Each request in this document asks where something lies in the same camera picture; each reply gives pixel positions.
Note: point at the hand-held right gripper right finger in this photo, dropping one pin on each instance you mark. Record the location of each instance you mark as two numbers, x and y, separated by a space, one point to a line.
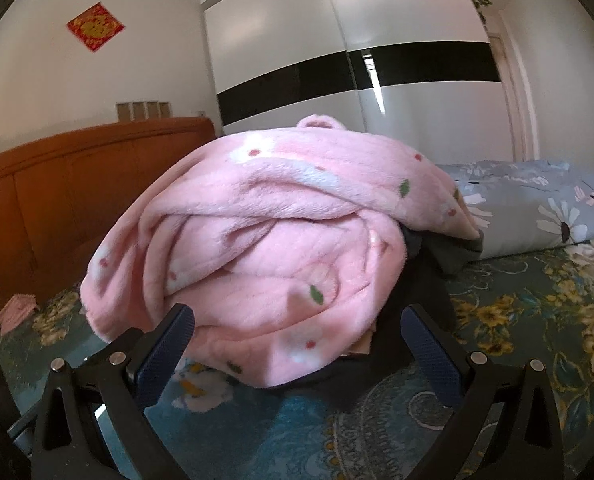
429 355

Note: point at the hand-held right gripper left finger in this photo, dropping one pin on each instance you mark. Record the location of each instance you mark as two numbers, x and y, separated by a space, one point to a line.
162 360

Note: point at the pink fleece floral garment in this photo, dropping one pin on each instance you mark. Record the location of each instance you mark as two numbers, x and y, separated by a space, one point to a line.
277 240

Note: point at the black garment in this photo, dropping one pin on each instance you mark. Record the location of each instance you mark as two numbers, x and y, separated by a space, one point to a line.
417 285

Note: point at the dark grey garment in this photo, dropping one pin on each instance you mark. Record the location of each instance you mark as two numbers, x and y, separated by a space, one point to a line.
454 255

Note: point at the teal floral bed sheet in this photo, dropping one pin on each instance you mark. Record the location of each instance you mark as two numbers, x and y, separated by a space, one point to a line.
527 320

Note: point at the small pink cloth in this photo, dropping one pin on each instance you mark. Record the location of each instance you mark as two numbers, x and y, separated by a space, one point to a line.
14 312

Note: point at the orange wooden headboard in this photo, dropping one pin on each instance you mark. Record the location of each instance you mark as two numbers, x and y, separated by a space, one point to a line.
77 185

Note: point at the white door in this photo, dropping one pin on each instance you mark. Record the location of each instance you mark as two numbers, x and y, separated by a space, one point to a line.
519 110

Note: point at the white wardrobe with black stripe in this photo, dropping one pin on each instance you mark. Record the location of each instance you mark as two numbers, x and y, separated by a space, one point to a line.
277 35

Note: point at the wooden photo frame set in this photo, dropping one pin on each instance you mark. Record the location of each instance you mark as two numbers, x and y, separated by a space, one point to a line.
142 111

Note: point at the red diamond wall decoration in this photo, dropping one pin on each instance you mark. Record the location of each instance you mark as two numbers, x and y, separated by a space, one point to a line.
95 26

